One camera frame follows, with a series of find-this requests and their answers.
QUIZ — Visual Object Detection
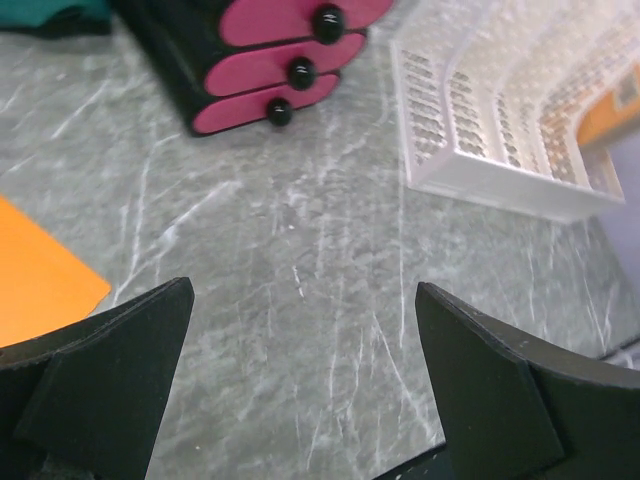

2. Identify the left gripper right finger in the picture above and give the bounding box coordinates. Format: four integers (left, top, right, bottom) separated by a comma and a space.
414, 280, 640, 480

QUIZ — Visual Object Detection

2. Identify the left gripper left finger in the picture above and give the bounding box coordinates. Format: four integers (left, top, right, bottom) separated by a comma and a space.
1, 277, 195, 479

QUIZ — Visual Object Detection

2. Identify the pink bottom drawer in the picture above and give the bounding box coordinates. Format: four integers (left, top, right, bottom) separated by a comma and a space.
190, 72, 341, 135

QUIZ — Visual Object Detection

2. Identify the pink drawer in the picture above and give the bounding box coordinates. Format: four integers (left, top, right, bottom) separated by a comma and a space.
190, 72, 341, 135
219, 0, 393, 47
204, 32, 367, 97

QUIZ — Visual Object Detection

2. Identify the black drawer organizer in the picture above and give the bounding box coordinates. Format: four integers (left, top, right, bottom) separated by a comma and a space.
109, 0, 401, 139

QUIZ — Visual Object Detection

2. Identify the pink top drawer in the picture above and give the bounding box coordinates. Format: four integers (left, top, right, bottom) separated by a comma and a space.
219, 0, 393, 47

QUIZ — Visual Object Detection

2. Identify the orange book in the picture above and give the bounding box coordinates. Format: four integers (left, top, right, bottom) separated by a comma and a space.
576, 63, 639, 149

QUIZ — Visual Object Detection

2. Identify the orange folder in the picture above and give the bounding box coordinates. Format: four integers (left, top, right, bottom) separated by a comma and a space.
1, 199, 111, 347

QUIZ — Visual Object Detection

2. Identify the white file rack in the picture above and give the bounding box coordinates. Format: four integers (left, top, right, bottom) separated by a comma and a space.
391, 1, 639, 223

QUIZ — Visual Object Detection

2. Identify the green cloth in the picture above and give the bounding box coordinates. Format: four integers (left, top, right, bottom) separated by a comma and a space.
1, 0, 112, 39

